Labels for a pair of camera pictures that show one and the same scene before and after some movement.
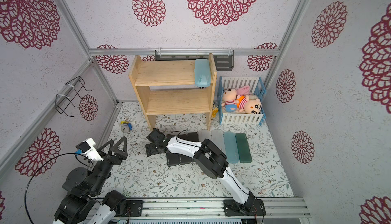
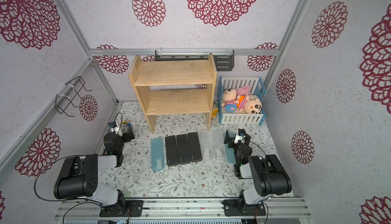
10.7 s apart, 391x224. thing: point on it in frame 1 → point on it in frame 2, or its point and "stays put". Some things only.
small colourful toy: (125, 127) stays put
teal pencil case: (231, 147) stays put
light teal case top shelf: (202, 73) → (158, 162)
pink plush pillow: (243, 90) stays put
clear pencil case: (217, 137) stays put
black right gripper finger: (151, 149) → (229, 140)
